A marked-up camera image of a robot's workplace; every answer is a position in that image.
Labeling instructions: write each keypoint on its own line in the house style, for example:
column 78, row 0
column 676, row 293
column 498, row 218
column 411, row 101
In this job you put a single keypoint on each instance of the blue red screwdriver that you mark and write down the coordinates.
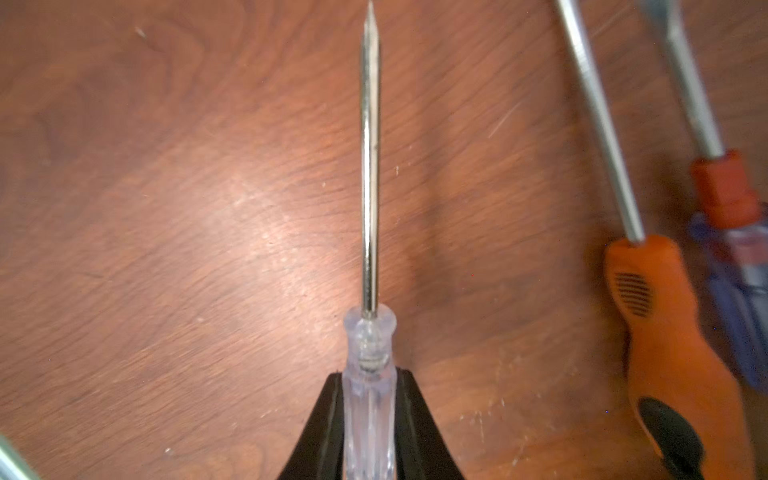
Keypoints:
column 731, row 224

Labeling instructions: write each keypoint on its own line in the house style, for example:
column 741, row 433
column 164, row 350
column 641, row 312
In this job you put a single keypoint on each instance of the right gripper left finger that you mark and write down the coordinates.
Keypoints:
column 319, row 451

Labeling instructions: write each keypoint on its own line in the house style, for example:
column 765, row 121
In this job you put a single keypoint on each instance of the orange black long screwdriver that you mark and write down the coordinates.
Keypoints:
column 685, row 398

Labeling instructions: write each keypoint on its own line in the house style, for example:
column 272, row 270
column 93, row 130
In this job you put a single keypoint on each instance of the clear handle screwdriver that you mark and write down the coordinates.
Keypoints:
column 369, row 378

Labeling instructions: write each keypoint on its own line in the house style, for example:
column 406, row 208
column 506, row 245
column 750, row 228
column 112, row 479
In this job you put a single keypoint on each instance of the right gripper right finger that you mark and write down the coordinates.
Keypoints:
column 420, row 450

